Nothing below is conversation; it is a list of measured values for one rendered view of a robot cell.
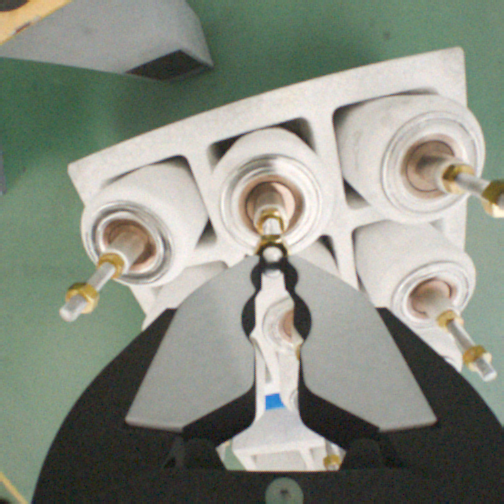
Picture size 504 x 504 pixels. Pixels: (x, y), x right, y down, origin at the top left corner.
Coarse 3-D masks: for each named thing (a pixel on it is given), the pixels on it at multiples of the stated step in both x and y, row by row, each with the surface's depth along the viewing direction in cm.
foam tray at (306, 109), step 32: (384, 64) 22; (416, 64) 21; (448, 64) 21; (256, 96) 24; (288, 96) 23; (320, 96) 23; (352, 96) 23; (384, 96) 32; (448, 96) 22; (160, 128) 25; (192, 128) 25; (224, 128) 25; (256, 128) 25; (288, 128) 35; (320, 128) 24; (96, 160) 26; (128, 160) 26; (192, 160) 26; (96, 192) 28; (352, 192) 33; (352, 224) 29; (448, 224) 28; (192, 256) 31; (224, 256) 31; (352, 256) 30; (160, 288) 36
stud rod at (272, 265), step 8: (264, 224) 17; (272, 224) 16; (264, 232) 16; (272, 232) 15; (272, 248) 14; (264, 256) 13; (272, 256) 13; (280, 256) 13; (264, 264) 13; (272, 264) 13; (280, 264) 13; (264, 272) 13; (272, 272) 13; (280, 272) 13
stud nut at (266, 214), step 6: (264, 210) 18; (270, 210) 17; (276, 210) 17; (264, 216) 17; (270, 216) 17; (276, 216) 17; (282, 216) 17; (258, 222) 17; (264, 222) 17; (282, 222) 17; (258, 228) 17; (282, 228) 17
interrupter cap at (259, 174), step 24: (240, 168) 19; (264, 168) 19; (288, 168) 19; (240, 192) 20; (264, 192) 20; (288, 192) 20; (312, 192) 20; (240, 216) 21; (288, 216) 21; (312, 216) 21; (240, 240) 22; (288, 240) 22
